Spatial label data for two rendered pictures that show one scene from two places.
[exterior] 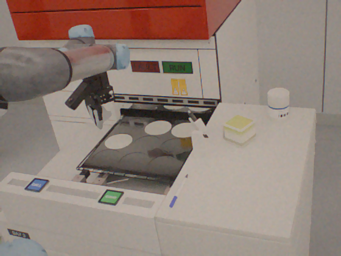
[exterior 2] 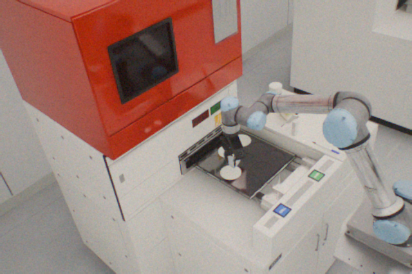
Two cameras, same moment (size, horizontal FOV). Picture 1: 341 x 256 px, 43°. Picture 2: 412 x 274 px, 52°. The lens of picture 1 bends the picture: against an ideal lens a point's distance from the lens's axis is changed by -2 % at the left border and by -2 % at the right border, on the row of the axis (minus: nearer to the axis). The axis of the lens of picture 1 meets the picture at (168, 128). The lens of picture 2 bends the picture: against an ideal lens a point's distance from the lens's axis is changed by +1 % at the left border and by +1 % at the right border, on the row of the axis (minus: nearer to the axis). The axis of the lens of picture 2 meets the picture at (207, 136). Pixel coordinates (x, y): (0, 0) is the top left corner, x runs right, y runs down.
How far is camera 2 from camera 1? 1.92 m
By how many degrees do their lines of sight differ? 56
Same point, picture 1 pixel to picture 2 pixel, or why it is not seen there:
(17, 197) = (285, 226)
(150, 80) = (203, 127)
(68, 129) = (142, 217)
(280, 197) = not seen: hidden behind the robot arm
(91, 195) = (307, 184)
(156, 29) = (218, 84)
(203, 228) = not seen: hidden behind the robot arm
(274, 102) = (279, 90)
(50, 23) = (147, 125)
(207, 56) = (232, 88)
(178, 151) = (264, 148)
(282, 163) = not seen: hidden behind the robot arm
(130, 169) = (270, 172)
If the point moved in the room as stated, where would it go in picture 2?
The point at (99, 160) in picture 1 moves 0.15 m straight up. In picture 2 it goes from (249, 185) to (248, 161)
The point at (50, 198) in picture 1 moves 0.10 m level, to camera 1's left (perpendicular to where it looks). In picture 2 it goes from (302, 204) to (299, 222)
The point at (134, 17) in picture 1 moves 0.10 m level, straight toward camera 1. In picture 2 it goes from (206, 83) to (228, 85)
